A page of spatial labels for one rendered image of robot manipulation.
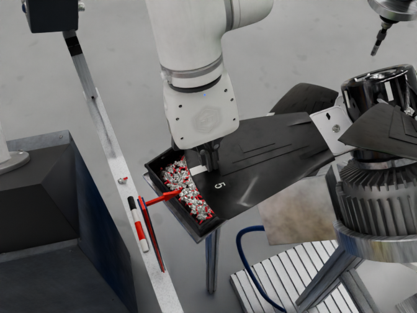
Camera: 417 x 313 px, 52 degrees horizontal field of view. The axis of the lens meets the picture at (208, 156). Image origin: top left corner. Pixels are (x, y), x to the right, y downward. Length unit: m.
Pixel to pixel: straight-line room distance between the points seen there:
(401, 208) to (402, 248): 0.06
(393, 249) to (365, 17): 2.26
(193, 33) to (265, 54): 2.01
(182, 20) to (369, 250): 0.48
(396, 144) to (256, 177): 0.26
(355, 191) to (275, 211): 0.17
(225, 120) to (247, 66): 1.83
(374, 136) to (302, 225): 0.41
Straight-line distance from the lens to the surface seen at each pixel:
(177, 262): 1.86
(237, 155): 0.70
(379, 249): 0.75
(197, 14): 0.51
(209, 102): 0.59
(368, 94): 0.74
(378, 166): 0.76
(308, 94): 0.98
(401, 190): 0.74
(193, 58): 0.53
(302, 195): 0.83
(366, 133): 0.49
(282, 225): 0.87
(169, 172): 1.07
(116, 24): 2.73
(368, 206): 0.75
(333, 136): 0.75
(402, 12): 0.53
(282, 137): 0.72
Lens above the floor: 1.77
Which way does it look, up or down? 59 degrees down
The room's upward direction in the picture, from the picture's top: straight up
